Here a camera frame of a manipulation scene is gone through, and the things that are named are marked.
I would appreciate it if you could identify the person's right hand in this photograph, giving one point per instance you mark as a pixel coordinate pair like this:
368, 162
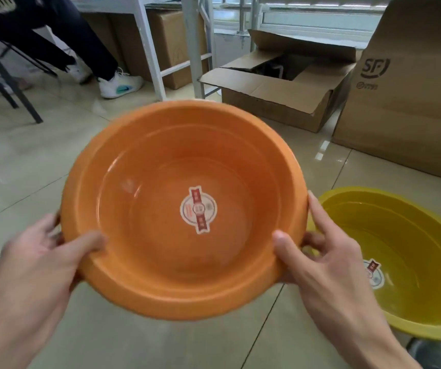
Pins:
328, 276

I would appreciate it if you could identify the black metal chair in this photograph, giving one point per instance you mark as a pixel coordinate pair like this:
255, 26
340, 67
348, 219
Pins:
5, 72

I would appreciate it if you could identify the person's left hand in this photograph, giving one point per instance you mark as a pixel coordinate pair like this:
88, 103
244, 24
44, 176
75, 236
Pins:
24, 276

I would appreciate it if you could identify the open cardboard box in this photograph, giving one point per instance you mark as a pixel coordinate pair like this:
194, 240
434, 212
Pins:
282, 84

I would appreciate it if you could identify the person's right middle finger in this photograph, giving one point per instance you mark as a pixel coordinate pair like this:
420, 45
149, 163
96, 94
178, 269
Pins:
312, 240

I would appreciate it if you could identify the yellow plastic basin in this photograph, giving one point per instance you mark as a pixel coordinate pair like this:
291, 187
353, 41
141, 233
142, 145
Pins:
405, 261

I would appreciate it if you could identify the person's right thumb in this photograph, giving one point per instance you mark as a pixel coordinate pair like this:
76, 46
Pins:
289, 253

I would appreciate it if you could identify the grey round object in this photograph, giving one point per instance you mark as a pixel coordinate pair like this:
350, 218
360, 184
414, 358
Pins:
436, 353

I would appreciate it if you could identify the person's left forearm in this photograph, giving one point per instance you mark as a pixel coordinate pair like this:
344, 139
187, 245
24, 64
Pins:
9, 334

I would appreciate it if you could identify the person's left thumb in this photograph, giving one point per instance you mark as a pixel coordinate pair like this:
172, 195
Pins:
80, 245

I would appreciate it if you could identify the orange plastic basin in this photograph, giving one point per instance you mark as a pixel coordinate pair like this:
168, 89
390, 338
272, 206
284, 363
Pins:
184, 211

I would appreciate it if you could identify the closed brown cardboard box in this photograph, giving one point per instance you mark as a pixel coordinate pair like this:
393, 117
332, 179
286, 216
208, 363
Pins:
162, 42

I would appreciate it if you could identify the window frame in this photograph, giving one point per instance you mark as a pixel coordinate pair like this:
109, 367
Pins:
320, 15

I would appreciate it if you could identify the large printed cardboard box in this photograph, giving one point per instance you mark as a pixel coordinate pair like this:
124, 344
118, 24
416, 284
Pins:
409, 88

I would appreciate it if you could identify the person's right forearm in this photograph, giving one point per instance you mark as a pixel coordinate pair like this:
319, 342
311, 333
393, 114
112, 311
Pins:
374, 347

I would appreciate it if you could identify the white metal rack frame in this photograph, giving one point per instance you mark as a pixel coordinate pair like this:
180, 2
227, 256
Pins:
166, 46

